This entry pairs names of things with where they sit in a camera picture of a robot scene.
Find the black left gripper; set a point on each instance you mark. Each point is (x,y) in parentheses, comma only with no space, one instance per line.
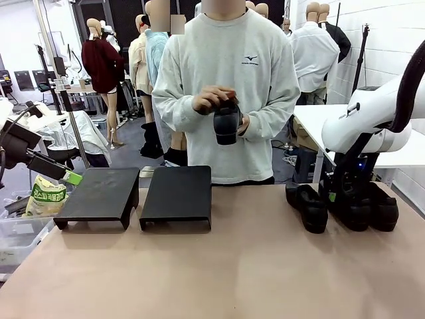
(15,146)

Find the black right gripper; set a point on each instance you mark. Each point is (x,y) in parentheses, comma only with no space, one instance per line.
(352,179)

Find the black loafer with paper stuffing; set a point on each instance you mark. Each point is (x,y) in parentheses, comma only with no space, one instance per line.
(225,128)

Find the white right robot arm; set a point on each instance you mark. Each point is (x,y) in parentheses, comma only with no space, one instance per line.
(365,116)

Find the person's left forearm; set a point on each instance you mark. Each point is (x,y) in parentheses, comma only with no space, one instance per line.
(275,113)

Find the person's right forearm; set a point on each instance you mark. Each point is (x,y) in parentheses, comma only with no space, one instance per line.
(172,103)

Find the black metal shoe stand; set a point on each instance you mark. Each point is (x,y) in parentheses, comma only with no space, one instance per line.
(99,196)
(179,196)

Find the black tripod stand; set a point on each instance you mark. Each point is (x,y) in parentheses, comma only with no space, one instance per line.
(360,60)

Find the person's left hand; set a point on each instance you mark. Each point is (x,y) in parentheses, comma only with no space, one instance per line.
(246,124)

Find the person's right hand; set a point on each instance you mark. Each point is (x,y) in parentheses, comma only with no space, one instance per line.
(209,98)

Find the green white snack bag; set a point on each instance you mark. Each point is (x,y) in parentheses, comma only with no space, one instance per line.
(43,199)

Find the silver metal pole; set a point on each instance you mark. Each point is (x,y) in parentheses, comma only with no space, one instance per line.
(78,139)

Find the black box under table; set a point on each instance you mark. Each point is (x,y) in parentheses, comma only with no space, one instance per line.
(307,166)

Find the grey metal tool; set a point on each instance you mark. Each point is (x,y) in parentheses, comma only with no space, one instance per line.
(16,206)

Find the white work table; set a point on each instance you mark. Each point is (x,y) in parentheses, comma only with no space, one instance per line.
(318,119)

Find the clear plastic storage bin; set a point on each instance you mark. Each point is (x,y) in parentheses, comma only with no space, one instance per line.
(20,239)

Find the black monitor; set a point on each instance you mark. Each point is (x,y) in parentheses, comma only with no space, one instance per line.
(24,80)
(39,77)

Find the black box on pole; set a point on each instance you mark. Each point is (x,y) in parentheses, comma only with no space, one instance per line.
(59,64)

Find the black boots on floor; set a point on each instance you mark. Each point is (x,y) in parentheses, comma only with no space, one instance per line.
(151,139)

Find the mannequin in maroon sweater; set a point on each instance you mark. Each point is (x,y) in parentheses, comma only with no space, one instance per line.
(101,66)

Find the mannequin in beige shirt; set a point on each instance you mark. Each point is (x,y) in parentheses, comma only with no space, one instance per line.
(137,63)

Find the small white mannequin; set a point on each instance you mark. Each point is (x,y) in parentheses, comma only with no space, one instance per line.
(113,41)

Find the mannequin in white shirt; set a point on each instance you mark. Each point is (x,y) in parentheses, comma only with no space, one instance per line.
(313,53)

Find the mannequin in light blue sweater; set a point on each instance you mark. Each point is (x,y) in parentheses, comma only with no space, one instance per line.
(156,50)

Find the mannequin in black jacket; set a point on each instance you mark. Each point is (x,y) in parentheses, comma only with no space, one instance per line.
(342,41)

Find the person torso grey sweatshirt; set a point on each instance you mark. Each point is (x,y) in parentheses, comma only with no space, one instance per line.
(229,60)

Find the distant small mannequin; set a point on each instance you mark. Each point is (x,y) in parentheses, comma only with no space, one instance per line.
(287,26)

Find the thin black pole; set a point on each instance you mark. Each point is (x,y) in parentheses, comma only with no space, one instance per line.
(337,16)

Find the bare mannequin head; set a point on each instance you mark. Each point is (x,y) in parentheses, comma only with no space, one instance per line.
(262,9)

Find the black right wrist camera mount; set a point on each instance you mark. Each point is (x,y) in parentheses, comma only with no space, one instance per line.
(355,146)

